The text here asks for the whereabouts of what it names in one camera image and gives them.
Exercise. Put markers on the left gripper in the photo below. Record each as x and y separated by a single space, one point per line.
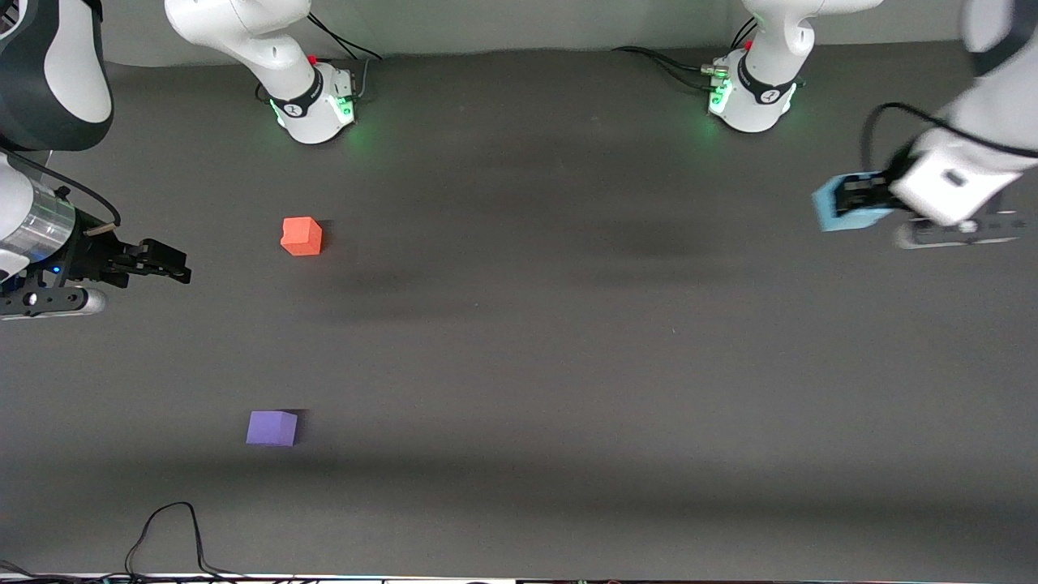
868 195

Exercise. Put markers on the blue foam block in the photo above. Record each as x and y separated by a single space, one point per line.
823 212

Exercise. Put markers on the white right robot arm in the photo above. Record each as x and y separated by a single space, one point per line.
243 32

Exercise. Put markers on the purple foam block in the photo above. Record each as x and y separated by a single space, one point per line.
272 430

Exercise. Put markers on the orange foam block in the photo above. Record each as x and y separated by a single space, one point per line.
301 237

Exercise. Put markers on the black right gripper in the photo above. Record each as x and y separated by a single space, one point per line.
91 257

